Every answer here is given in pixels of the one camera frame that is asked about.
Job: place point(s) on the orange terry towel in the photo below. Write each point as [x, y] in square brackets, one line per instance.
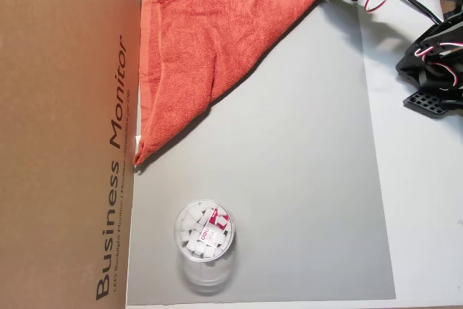
[217, 41]

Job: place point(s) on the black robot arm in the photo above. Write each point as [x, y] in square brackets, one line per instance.
[408, 66]

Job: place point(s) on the black perforated base clamp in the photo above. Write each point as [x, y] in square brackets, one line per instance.
[428, 102]

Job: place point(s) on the grey table mat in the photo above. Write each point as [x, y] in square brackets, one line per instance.
[289, 178]

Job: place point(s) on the red white eraser packet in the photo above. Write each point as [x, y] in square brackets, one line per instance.
[213, 229]

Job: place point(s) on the clear plastic jar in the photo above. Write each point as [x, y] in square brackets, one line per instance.
[204, 236]

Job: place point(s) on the brown cardboard monitor box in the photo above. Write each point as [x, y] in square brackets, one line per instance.
[54, 142]

